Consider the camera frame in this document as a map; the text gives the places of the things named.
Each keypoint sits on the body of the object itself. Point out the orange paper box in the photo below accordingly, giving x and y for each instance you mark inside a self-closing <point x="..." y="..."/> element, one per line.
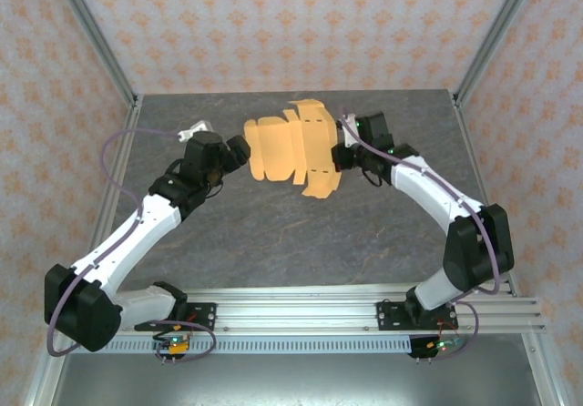
<point x="291" y="149"/>

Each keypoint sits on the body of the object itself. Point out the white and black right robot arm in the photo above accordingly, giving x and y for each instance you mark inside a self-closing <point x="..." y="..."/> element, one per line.
<point x="423" y="187"/>

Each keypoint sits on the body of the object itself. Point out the grey metal shelf panel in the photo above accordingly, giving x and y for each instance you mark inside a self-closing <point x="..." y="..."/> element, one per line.
<point x="291" y="381"/>

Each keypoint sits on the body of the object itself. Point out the aluminium table side rail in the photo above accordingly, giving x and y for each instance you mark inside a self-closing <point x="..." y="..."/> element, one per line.
<point x="116" y="169"/>
<point x="478" y="169"/>

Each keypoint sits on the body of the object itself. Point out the aluminium frame post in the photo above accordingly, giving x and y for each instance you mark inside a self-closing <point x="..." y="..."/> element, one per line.
<point x="98" y="42"/>
<point x="494" y="42"/>

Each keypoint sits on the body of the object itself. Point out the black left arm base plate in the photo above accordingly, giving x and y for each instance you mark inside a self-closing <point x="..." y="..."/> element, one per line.
<point x="202" y="317"/>

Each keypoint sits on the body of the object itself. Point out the aluminium mounting rail beam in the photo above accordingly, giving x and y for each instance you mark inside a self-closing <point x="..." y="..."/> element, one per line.
<point x="296" y="310"/>

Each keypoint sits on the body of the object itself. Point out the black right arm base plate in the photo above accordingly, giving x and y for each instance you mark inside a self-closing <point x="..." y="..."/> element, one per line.
<point x="389" y="317"/>

